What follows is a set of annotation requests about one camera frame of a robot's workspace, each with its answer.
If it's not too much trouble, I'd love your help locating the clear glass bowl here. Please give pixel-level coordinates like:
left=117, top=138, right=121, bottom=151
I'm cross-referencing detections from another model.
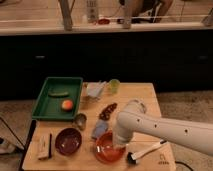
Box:
left=125, top=99, right=147, bottom=114

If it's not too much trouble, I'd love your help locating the black cable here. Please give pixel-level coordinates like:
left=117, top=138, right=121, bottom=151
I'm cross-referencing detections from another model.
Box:
left=0, top=116, right=26, bottom=149

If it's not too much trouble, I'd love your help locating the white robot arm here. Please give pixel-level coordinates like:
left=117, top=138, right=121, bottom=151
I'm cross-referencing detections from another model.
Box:
left=113, top=100, right=213, bottom=156

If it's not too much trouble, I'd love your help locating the green translucent cup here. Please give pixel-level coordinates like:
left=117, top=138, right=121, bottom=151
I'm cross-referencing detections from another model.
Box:
left=108, top=79, right=120, bottom=94

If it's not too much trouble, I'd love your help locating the dark maroon bowl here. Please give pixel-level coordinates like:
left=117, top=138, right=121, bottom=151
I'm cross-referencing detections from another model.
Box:
left=55, top=128, right=82, bottom=156

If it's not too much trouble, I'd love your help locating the wooden block with black strip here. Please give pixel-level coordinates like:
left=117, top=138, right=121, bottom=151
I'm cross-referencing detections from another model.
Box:
left=37, top=133, right=52, bottom=160

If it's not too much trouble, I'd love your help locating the small metal cup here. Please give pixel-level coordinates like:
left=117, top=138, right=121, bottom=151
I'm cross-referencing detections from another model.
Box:
left=74, top=113, right=87, bottom=131

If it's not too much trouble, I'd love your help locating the orange peach toy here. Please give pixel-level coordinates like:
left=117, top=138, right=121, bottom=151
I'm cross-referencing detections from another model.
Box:
left=61, top=100, right=73, bottom=111

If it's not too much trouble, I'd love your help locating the brown spotted toy food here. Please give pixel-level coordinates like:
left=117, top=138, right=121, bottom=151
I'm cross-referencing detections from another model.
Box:
left=99, top=103, right=117, bottom=121

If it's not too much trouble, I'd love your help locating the green cucumber toy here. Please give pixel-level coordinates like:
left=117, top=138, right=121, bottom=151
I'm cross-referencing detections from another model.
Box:
left=48, top=92, right=69, bottom=97

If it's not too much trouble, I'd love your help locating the clear plastic container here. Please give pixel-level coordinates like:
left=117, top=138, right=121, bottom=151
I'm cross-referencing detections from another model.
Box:
left=86, top=82, right=106, bottom=98

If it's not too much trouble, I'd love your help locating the orange red bowl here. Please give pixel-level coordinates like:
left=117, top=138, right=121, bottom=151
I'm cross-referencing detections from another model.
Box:
left=94, top=131, right=126, bottom=163

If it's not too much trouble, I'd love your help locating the green plastic tray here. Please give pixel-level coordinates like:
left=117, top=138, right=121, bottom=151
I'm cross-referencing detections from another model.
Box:
left=32, top=77, right=83, bottom=121

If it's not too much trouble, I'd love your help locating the blue grey sponge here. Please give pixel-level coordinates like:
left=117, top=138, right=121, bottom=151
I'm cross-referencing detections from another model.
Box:
left=91, top=120, right=108, bottom=139

